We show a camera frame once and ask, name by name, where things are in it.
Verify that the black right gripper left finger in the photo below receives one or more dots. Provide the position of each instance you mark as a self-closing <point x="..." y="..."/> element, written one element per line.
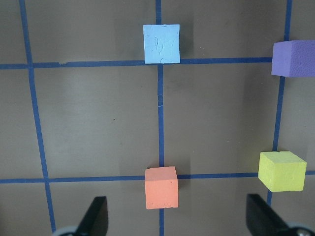
<point x="95" y="222"/>

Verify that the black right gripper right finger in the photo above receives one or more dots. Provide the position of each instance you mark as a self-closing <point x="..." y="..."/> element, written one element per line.
<point x="261" y="220"/>

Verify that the light blue foam block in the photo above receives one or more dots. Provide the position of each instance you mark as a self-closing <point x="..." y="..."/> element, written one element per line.
<point x="161" y="44"/>

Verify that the yellow foam block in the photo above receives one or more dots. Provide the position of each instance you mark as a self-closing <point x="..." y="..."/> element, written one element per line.
<point x="282" y="171"/>

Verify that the orange foam block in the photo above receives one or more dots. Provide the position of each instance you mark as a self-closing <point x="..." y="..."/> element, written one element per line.
<point x="161" y="188"/>

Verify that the dark purple foam block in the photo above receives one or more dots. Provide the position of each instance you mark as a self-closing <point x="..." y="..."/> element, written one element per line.
<point x="295" y="58"/>

